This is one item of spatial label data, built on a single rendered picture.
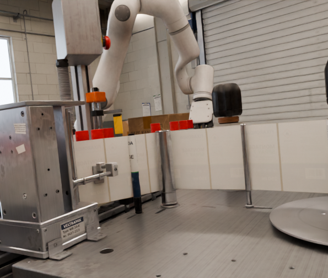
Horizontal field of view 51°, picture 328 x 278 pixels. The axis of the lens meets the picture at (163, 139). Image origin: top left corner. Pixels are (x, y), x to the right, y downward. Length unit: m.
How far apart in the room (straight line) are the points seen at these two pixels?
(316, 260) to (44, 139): 0.46
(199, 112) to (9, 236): 0.99
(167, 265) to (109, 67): 1.09
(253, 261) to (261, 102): 5.11
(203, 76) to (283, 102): 3.98
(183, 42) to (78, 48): 0.58
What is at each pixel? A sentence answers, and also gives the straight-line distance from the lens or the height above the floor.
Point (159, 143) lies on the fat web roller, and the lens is 0.83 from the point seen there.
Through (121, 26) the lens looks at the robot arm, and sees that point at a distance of 1.39.
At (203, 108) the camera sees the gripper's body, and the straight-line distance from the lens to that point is 1.47.
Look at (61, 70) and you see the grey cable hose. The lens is 1.00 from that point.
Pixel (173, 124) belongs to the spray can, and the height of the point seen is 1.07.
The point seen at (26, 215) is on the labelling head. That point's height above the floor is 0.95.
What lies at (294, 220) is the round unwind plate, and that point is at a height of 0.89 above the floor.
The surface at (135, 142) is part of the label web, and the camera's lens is 0.82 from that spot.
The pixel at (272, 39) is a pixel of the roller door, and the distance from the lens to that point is 5.58.
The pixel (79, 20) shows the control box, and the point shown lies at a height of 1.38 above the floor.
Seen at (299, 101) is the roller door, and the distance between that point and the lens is 5.36.
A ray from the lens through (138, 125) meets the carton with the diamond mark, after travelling 1.70.
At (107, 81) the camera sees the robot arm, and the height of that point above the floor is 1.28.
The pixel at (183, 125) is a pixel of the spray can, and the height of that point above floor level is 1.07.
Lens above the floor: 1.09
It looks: 3 degrees down
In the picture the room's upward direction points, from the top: 5 degrees counter-clockwise
